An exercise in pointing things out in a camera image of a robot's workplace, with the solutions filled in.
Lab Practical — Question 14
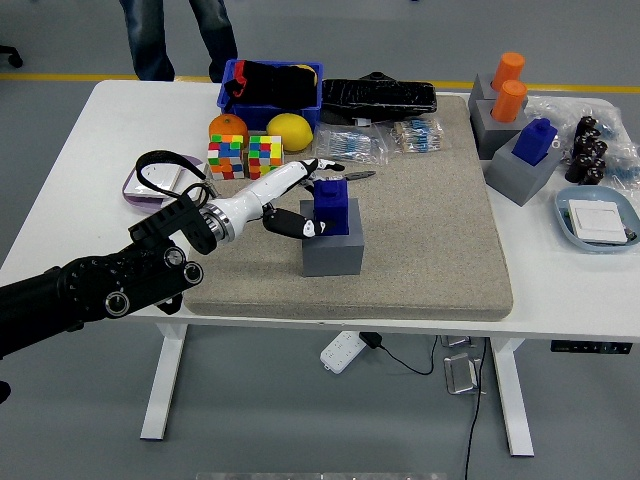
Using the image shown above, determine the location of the grey seal holder block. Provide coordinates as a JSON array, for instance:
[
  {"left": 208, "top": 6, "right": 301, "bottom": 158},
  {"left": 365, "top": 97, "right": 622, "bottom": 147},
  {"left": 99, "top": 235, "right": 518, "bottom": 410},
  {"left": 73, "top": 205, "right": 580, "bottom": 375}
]
[
  {"left": 468, "top": 73, "right": 501, "bottom": 109},
  {"left": 484, "top": 133, "right": 562, "bottom": 208},
  {"left": 299, "top": 197, "right": 363, "bottom": 277},
  {"left": 472, "top": 98, "right": 532, "bottom": 161}
]

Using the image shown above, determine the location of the white table leg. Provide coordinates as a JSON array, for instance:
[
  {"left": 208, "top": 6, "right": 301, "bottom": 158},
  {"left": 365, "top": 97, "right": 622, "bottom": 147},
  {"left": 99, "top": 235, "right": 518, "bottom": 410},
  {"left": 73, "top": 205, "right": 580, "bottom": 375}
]
[
  {"left": 490, "top": 338, "right": 535, "bottom": 457},
  {"left": 139, "top": 323, "right": 189, "bottom": 441}
]

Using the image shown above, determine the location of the blue plastic bin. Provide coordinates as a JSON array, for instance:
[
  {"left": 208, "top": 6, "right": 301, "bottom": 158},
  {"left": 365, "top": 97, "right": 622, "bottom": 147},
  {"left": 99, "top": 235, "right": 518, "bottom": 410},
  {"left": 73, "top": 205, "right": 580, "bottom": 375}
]
[{"left": 216, "top": 59, "right": 325, "bottom": 132}]

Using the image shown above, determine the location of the clear plastic bag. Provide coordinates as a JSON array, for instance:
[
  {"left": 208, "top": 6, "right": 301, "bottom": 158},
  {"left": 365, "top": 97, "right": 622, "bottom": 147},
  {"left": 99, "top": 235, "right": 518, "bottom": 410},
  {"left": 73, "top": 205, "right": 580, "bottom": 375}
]
[{"left": 524, "top": 95, "right": 624, "bottom": 151}]

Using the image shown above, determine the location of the white power strip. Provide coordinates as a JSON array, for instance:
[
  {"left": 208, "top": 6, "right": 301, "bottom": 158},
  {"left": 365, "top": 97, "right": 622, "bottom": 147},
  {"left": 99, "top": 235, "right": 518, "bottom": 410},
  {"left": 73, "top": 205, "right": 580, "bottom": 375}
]
[{"left": 319, "top": 329, "right": 369, "bottom": 375}]

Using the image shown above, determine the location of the light blue plate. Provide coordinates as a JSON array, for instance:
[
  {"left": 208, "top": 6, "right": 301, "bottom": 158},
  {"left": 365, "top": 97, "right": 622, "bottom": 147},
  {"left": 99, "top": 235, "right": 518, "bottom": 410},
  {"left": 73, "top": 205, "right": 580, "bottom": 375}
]
[{"left": 554, "top": 186, "right": 640, "bottom": 255}]

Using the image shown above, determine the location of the bag of tan resistors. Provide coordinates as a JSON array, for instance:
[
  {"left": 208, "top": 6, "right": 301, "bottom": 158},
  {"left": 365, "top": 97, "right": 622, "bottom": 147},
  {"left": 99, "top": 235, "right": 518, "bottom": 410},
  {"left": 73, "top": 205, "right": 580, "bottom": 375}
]
[{"left": 382, "top": 118, "right": 451, "bottom": 155}]

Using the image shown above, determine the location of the white switch panel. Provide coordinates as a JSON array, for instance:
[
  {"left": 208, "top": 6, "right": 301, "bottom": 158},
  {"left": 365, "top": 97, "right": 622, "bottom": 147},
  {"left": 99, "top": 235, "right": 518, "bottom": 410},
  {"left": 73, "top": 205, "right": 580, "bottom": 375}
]
[
  {"left": 174, "top": 164, "right": 207, "bottom": 196},
  {"left": 567, "top": 199, "right": 630, "bottom": 245}
]

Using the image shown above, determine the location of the blue square seal stamp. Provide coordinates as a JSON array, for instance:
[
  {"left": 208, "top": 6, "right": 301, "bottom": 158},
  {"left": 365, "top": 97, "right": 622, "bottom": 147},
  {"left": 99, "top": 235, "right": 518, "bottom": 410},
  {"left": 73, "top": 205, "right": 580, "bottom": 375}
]
[
  {"left": 513, "top": 117, "right": 559, "bottom": 168},
  {"left": 312, "top": 178, "right": 350, "bottom": 235}
]

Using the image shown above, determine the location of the black pen tool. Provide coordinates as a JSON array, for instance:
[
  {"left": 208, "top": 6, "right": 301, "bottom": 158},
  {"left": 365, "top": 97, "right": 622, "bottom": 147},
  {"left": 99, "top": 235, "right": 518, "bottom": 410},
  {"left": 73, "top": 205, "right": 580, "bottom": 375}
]
[{"left": 319, "top": 170, "right": 377, "bottom": 184}]

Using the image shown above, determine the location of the orange cylinder seal stamp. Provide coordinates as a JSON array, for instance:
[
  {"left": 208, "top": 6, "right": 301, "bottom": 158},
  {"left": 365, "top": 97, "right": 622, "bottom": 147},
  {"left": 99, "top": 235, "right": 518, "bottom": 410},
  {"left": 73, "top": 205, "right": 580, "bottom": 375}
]
[
  {"left": 492, "top": 51, "right": 527, "bottom": 92},
  {"left": 490, "top": 79, "right": 529, "bottom": 124}
]

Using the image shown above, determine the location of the black desk control panel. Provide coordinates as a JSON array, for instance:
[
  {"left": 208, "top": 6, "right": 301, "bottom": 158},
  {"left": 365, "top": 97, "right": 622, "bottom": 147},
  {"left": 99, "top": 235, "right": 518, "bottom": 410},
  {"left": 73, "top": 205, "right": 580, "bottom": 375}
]
[{"left": 550, "top": 339, "right": 634, "bottom": 355}]

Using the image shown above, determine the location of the multicolour puzzle cube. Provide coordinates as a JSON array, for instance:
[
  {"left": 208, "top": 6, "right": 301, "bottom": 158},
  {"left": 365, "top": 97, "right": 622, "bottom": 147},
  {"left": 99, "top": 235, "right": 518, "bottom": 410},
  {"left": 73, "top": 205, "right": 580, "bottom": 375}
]
[
  {"left": 247, "top": 134, "right": 285, "bottom": 181},
  {"left": 207, "top": 133, "right": 247, "bottom": 181}
]

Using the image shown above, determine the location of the white wall socket panel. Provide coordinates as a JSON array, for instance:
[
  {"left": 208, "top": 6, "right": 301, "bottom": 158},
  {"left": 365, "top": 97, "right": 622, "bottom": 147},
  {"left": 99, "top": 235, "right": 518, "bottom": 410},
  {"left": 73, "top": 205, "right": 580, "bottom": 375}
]
[{"left": 123, "top": 159, "right": 183, "bottom": 200}]

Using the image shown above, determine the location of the yellow lemon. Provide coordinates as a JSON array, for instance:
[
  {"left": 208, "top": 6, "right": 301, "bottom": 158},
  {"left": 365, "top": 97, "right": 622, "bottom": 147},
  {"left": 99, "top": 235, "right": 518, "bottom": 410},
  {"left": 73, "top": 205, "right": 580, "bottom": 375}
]
[{"left": 266, "top": 113, "right": 315, "bottom": 153}]

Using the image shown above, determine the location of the bag of blue resistors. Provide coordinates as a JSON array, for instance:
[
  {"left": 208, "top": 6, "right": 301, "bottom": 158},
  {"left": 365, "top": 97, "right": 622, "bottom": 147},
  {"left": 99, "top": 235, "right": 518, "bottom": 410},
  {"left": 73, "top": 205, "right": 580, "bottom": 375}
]
[
  {"left": 312, "top": 123, "right": 391, "bottom": 167},
  {"left": 602, "top": 142, "right": 640, "bottom": 189}
]

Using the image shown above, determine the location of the black cloth with red trim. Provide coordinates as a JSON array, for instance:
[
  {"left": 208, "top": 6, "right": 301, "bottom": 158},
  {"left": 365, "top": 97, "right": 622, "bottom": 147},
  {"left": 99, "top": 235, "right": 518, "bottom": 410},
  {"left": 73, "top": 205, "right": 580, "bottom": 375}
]
[{"left": 223, "top": 60, "right": 320, "bottom": 109}]

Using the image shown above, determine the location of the black wrapped keyboard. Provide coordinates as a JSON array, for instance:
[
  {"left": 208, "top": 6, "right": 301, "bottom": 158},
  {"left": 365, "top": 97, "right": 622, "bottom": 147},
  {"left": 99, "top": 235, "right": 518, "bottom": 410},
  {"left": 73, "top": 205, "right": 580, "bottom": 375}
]
[{"left": 320, "top": 71, "right": 439, "bottom": 125}]

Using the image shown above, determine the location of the purple plate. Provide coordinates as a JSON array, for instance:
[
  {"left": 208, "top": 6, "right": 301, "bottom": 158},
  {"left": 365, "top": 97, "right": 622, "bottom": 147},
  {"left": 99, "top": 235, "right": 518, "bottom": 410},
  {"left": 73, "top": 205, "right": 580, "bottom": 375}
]
[{"left": 121, "top": 151, "right": 207, "bottom": 216}]

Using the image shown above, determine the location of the person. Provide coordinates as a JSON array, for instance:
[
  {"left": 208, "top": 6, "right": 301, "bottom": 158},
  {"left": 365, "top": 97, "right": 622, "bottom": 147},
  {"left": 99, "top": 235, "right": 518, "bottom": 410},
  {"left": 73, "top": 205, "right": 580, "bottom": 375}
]
[{"left": 118, "top": 0, "right": 239, "bottom": 84}]

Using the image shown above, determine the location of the orange fruit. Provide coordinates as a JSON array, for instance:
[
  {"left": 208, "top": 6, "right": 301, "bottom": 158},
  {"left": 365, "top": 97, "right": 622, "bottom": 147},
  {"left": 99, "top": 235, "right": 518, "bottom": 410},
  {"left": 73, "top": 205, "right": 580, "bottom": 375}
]
[{"left": 208, "top": 113, "right": 250, "bottom": 146}]

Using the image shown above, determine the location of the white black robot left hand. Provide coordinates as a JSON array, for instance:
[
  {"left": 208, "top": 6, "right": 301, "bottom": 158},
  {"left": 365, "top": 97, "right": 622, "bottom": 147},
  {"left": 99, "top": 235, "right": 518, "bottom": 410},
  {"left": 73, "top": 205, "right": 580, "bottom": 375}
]
[{"left": 224, "top": 157, "right": 346, "bottom": 240}]

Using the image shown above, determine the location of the yellow fruit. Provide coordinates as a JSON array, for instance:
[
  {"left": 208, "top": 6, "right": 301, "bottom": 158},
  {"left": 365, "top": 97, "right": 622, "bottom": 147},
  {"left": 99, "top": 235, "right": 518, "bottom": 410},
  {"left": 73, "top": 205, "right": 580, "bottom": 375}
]
[{"left": 293, "top": 63, "right": 320, "bottom": 87}]

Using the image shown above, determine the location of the grey-brown table mat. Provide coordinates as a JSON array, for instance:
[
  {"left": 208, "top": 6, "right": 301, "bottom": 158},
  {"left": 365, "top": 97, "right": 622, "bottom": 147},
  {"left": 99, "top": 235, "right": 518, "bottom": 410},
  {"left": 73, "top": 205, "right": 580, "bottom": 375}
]
[{"left": 181, "top": 94, "right": 515, "bottom": 323}]

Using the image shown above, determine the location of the black power cable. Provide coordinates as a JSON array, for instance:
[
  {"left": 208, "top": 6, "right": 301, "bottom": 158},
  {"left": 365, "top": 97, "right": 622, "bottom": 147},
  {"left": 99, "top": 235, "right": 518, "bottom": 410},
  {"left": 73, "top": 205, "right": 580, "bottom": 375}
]
[
  {"left": 378, "top": 335, "right": 439, "bottom": 376},
  {"left": 463, "top": 338, "right": 489, "bottom": 480}
]

